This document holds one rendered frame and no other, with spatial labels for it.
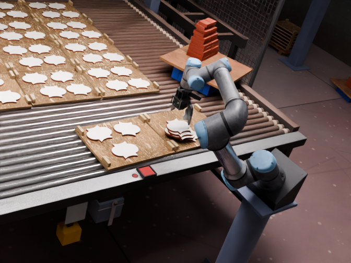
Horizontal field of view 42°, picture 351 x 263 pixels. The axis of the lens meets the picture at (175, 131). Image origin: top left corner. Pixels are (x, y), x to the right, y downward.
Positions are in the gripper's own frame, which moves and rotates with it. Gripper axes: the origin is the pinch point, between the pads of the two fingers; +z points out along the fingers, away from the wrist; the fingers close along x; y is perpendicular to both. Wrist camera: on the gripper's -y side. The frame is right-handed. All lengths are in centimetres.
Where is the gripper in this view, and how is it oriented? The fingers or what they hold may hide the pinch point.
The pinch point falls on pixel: (180, 117)
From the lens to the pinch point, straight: 248.9
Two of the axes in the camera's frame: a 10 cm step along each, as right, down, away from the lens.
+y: -7.4, 2.1, -6.4
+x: 6.3, 5.5, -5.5
